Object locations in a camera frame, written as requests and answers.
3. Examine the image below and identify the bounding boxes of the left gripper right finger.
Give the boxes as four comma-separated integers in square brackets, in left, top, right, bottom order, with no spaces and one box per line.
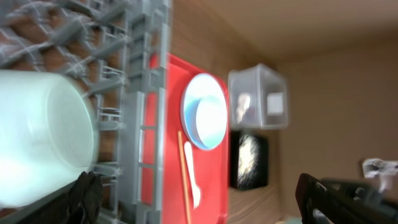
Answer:
[295,173,397,224]

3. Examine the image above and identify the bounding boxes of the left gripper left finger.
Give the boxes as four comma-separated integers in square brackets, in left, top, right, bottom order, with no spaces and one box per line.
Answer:
[20,172,103,224]

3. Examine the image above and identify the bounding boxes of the green bowl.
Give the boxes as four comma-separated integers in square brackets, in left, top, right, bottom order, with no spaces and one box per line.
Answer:
[1,70,99,208]

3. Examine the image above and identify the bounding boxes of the food scraps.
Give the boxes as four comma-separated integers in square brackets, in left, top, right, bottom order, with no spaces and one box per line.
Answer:
[237,134,259,189]

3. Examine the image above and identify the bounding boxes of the wooden chopstick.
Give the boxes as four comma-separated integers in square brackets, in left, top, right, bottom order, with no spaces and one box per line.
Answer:
[177,131,192,224]

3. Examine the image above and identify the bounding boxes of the small light blue bowl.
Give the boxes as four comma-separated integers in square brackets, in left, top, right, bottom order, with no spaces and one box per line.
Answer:
[195,96,227,151]

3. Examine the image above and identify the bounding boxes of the large light blue plate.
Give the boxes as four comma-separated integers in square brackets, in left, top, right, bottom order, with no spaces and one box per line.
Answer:
[180,73,228,151]

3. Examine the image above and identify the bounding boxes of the grey dishwasher rack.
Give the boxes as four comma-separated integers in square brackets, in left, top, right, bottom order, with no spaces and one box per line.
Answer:
[1,0,170,223]

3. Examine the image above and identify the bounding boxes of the black tray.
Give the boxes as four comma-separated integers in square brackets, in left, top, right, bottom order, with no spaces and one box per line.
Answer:
[229,130,269,191]

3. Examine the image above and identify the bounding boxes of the white plastic fork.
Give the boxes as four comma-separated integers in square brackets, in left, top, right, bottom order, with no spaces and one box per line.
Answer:
[183,141,201,209]

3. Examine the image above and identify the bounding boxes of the red plastic tray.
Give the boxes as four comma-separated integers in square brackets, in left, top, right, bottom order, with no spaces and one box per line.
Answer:
[160,55,229,223]

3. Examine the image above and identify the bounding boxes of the clear plastic bin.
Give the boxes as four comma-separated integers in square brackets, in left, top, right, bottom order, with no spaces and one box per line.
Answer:
[228,63,289,129]

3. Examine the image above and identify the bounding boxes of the crumpled white napkin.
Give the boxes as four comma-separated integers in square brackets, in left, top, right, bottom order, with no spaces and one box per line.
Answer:
[236,93,251,123]

